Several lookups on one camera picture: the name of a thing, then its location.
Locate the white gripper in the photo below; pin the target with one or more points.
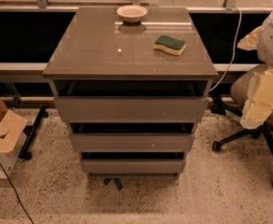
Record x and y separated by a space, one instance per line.
260 101

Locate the grey bottom drawer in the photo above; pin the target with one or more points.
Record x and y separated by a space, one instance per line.
133 167

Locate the grey drawer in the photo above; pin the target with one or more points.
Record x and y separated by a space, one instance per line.
133 167
132 142
159 110

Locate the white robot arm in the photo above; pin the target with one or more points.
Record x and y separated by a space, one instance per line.
264 49

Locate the grey middle drawer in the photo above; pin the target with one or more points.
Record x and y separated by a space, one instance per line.
132 142

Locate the grey drawer cabinet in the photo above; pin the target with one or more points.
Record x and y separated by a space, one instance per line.
100 56

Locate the grey top drawer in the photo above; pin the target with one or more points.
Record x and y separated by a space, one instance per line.
159 110

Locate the brown office chair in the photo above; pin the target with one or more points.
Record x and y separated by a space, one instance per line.
239 95

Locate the green yellow sponge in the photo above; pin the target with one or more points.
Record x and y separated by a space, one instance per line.
170 45

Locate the white bowl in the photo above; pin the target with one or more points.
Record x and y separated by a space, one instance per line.
132 13

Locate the black stand foot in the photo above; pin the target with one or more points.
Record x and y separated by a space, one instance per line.
30 131

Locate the cardboard box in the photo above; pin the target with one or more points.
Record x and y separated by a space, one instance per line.
11 138

